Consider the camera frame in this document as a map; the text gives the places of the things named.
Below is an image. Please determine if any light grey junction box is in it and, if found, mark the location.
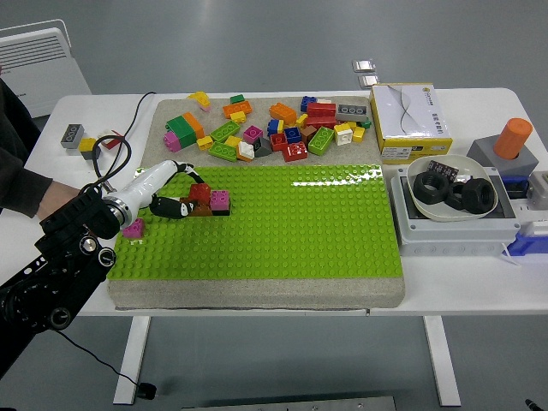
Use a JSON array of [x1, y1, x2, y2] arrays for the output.
[[390, 164, 522, 258]]

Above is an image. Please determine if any grey sloped brick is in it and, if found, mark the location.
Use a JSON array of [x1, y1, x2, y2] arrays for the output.
[[252, 136, 274, 158]]

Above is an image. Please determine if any black floor plug with cord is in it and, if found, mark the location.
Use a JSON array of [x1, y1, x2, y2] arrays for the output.
[[55, 329, 158, 399]]

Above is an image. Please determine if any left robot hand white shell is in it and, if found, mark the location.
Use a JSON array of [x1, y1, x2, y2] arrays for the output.
[[109, 158, 206, 221]]

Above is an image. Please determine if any small black hex nut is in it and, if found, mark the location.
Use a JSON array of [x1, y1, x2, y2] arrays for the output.
[[444, 182, 468, 211]]

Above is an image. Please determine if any grey brick with round holes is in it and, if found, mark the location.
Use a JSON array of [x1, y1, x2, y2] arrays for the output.
[[61, 122, 86, 150], [336, 104, 370, 122]]

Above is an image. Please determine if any white panel heater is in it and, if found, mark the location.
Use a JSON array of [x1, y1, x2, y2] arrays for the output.
[[0, 19, 93, 119]]

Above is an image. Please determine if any white bowl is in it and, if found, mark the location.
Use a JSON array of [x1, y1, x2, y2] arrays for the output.
[[405, 153, 501, 223]]

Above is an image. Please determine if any light pink building brick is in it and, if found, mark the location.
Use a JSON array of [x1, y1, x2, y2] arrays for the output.
[[162, 130, 184, 153]]

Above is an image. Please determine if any white zip tie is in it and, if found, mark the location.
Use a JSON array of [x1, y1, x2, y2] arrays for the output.
[[498, 241, 523, 267]]

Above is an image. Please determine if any glossy red building brick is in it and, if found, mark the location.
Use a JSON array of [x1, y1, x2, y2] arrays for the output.
[[282, 141, 309, 163]]

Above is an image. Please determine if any purple circuit board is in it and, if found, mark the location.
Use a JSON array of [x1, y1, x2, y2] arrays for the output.
[[427, 159, 460, 183]]

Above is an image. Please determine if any white and orange brick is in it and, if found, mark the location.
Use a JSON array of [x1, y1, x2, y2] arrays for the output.
[[236, 140, 257, 163]]

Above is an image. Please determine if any grey connector box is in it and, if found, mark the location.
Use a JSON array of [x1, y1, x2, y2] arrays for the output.
[[526, 170, 548, 211]]

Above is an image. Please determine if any dark green building brick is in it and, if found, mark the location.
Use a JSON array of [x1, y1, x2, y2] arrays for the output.
[[165, 114, 199, 149]]

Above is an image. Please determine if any lime brick with round holes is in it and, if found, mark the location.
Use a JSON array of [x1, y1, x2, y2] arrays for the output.
[[207, 140, 239, 163], [307, 126, 336, 157], [208, 119, 241, 143]]

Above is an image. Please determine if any person's hand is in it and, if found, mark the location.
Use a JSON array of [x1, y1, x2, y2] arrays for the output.
[[37, 182, 82, 220]]

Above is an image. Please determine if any grey block with hole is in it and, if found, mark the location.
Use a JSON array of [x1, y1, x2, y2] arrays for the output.
[[466, 135, 540, 179]]

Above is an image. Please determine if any orange building brick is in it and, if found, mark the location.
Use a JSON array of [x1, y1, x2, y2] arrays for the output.
[[269, 102, 299, 126], [222, 101, 253, 120], [182, 111, 207, 140]]

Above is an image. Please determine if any orange cylinder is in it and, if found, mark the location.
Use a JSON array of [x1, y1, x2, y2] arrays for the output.
[[492, 117, 534, 162]]

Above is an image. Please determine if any large black hex nut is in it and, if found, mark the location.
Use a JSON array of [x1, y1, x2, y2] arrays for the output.
[[413, 172, 450, 206], [461, 177, 498, 214]]

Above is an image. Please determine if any green studded baseplate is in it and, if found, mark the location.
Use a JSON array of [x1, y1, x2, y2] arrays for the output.
[[105, 164, 403, 282]]

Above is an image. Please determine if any thin black cable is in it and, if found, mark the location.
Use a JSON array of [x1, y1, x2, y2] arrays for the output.
[[119, 91, 158, 140]]

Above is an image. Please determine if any magenta building brick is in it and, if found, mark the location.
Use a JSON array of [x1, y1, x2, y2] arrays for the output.
[[242, 124, 265, 145], [122, 217, 146, 240], [209, 189, 232, 213]]

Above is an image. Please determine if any large red building brick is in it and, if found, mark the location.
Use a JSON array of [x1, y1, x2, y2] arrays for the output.
[[306, 101, 337, 119], [304, 115, 338, 129]]

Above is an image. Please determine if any white table leg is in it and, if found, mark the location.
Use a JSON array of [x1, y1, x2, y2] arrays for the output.
[[422, 316, 462, 407], [112, 316, 152, 406]]

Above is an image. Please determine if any blue and black part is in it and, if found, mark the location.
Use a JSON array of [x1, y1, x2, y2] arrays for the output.
[[501, 175, 532, 200]]

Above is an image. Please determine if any white and yellow cardboard box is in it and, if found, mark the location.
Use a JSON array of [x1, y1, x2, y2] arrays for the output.
[[368, 82, 454, 164]]

